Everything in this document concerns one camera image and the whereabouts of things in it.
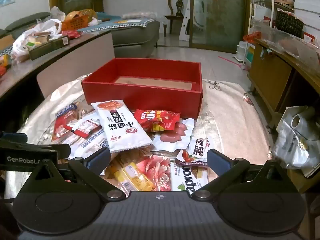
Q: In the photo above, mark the long white noodle packet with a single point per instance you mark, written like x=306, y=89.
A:
x=120, y=127

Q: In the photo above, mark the white packet with black characters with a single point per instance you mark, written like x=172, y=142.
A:
x=197, y=147

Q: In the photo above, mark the grey sofa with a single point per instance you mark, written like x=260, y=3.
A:
x=135, y=38

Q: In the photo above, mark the white perforated board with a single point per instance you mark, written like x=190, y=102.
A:
x=185, y=27

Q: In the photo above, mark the white storage bins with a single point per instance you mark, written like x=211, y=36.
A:
x=241, y=52

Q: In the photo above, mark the grey coffee table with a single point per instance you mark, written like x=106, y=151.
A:
x=75, y=62

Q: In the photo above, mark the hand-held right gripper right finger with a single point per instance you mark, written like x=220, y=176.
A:
x=217, y=162

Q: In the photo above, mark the wooden cabinet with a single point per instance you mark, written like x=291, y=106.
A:
x=270, y=75

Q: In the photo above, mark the clear crumpled plastic bag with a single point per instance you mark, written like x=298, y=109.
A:
x=57, y=12

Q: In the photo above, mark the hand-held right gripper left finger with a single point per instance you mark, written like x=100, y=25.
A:
x=98, y=158

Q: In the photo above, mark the orange plastic basket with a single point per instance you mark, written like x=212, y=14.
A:
x=75, y=23

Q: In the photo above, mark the white packet with blue print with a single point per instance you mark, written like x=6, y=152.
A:
x=87, y=145

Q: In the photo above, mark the teal yellow drawer unit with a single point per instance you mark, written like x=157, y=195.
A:
x=250, y=55

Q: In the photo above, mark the clear plastic bag with roll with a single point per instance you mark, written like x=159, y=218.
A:
x=295, y=140

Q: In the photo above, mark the small white red packet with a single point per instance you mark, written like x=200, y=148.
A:
x=85, y=127

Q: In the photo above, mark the clear packet with yellow label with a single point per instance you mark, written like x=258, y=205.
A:
x=132, y=177

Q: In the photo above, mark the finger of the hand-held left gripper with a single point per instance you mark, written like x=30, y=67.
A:
x=52, y=151
x=13, y=137

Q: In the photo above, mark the white plastic bag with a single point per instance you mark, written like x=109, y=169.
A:
x=25, y=38

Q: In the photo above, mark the yellow woven basket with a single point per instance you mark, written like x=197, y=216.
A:
x=88, y=12

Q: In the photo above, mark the glass sliding door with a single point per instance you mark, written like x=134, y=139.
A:
x=220, y=17

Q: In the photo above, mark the red packet with blue label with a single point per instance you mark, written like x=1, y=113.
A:
x=62, y=127

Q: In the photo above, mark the orange round bowl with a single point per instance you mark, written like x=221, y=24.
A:
x=72, y=15

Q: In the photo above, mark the white packet with green leaf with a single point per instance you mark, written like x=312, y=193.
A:
x=185, y=177

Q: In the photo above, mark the blue patterned blanket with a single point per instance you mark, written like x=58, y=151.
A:
x=120, y=23

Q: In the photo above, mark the dark wooden chair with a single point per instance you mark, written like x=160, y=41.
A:
x=178, y=2

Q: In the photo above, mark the pink stick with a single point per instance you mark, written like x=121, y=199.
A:
x=230, y=60

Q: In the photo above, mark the red packet with yellow corner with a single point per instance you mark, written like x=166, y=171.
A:
x=155, y=117

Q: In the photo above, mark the clear plastic tray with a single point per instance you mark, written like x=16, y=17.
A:
x=287, y=45

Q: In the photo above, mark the red plastic bag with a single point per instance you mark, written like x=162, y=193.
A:
x=252, y=37

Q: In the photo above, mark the red cardboard box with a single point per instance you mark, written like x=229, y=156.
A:
x=140, y=97

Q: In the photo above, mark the dark green box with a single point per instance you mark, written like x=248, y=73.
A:
x=47, y=47

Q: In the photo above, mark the white crumpled bag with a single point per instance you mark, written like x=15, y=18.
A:
x=93, y=22

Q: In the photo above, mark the white packet with sausage picture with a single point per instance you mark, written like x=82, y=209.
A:
x=172, y=137

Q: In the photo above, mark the black woven basket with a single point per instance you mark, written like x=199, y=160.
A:
x=290, y=25

